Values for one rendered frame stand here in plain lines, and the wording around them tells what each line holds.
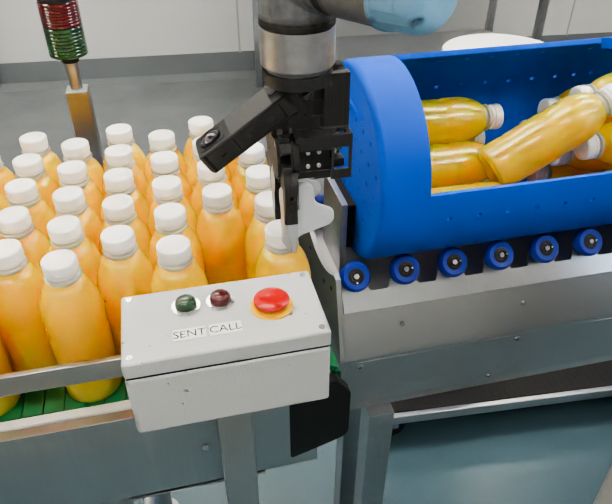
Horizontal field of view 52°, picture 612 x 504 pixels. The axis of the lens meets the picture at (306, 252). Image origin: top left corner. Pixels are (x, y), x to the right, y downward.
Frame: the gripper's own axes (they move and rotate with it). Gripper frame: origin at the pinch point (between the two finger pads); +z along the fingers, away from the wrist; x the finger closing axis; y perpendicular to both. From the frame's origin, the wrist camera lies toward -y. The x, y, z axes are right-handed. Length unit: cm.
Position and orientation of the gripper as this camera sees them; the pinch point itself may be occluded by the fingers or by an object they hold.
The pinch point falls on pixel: (282, 233)
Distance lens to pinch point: 74.2
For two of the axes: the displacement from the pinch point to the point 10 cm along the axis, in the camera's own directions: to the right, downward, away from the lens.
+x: -2.2, -5.8, 7.9
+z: 0.1, 8.1, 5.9
